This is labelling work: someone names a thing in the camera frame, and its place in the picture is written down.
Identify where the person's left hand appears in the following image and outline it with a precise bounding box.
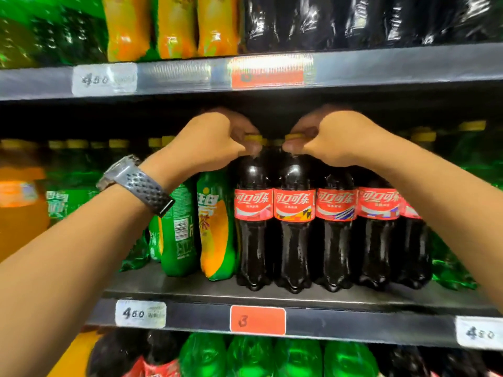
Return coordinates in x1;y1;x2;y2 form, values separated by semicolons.
139;107;263;193

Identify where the person's right hand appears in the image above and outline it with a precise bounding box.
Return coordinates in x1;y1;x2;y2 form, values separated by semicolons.
282;105;395;169

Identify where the black metal shelf rack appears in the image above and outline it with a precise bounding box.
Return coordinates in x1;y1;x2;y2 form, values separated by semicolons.
0;42;503;350

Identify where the big red-label cola bottle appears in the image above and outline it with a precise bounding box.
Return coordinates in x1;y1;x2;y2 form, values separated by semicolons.
143;329;186;377
86;328;158;377

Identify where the row of yellow-capped green bottles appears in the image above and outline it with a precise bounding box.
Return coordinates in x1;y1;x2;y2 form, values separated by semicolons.
179;332;381;377

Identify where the yellow-capped green soda bottle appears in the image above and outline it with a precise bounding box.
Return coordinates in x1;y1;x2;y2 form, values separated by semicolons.
273;337;324;377
226;335;275;377

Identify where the big orange soda bottle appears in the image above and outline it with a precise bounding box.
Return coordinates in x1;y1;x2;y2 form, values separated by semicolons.
47;329;105;377

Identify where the person's left forearm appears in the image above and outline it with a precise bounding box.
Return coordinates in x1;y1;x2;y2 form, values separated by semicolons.
0;184;158;377

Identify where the person's right forearm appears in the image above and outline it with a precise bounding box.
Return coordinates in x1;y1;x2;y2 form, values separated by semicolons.
365;129;503;315

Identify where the grey perforated-band wristwatch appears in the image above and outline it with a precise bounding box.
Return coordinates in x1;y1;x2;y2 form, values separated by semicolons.
96;154;176;218

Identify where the red price tag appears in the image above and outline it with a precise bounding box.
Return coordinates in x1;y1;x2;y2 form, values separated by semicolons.
229;305;287;337
229;53;316;90

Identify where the small white price tag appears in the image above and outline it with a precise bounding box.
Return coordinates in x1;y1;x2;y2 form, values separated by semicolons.
455;316;503;351

